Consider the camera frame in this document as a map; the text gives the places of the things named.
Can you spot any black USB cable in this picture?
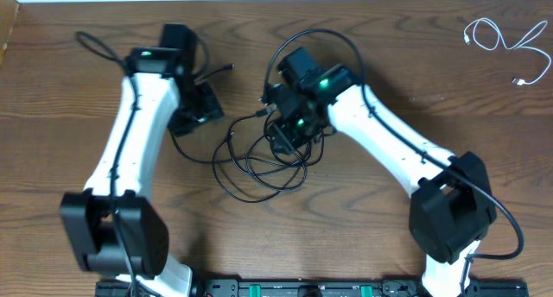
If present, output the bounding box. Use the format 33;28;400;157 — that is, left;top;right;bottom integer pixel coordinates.
170;63;326;204

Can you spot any white USB cable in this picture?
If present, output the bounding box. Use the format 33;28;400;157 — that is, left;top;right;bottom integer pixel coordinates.
463;16;553;87

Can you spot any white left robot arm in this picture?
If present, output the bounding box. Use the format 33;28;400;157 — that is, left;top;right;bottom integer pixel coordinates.
60;23;224;296

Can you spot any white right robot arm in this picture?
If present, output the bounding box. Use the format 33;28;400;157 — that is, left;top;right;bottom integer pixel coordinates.
266;47;497;296

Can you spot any clear tape strip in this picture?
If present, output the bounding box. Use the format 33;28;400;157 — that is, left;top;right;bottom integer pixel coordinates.
410;95;444;104

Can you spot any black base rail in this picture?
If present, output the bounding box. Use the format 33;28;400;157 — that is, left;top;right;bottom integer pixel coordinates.
94;277;529;297

